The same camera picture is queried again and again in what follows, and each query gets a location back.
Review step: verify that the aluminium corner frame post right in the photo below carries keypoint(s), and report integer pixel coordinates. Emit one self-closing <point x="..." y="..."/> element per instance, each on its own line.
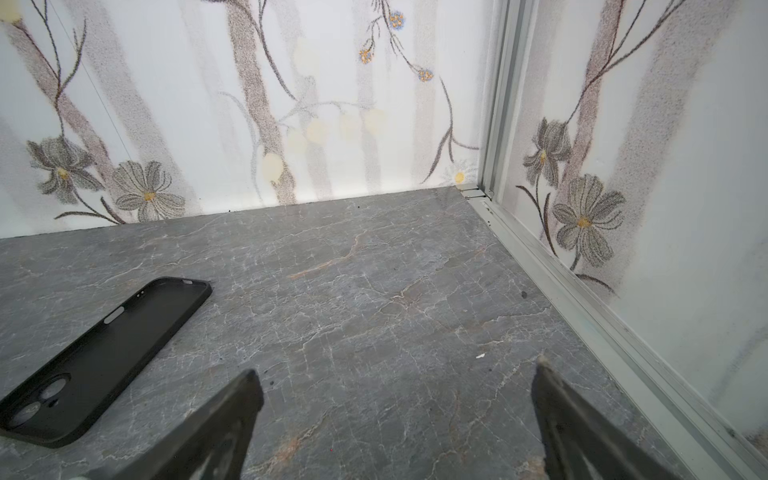
<point x="627" y="151"/>

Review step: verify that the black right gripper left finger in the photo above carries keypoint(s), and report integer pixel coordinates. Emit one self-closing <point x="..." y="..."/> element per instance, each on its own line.
<point x="212" y="443"/>

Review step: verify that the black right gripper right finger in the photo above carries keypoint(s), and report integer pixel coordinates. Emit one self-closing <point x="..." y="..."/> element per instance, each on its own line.
<point x="579" y="442"/>

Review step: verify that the black phone case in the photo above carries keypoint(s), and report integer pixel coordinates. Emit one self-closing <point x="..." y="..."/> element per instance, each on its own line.
<point x="59" y="403"/>

